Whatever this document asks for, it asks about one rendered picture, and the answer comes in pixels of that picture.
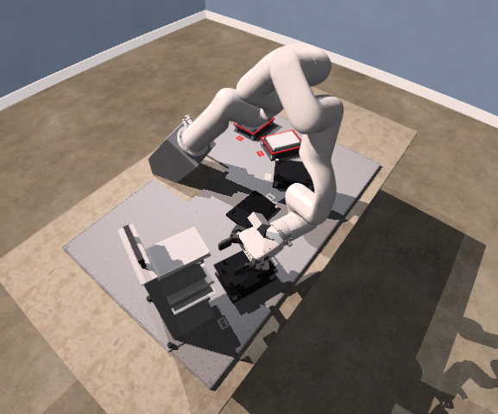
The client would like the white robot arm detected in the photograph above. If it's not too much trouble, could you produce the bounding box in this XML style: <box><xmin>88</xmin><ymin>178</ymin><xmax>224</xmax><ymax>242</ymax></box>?
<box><xmin>178</xmin><ymin>44</ymin><xmax>344</xmax><ymax>247</ymax></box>

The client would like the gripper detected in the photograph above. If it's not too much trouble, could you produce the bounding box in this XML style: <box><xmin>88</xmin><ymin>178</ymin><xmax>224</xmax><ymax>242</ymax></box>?
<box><xmin>218</xmin><ymin>223</ymin><xmax>284</xmax><ymax>276</ymax></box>

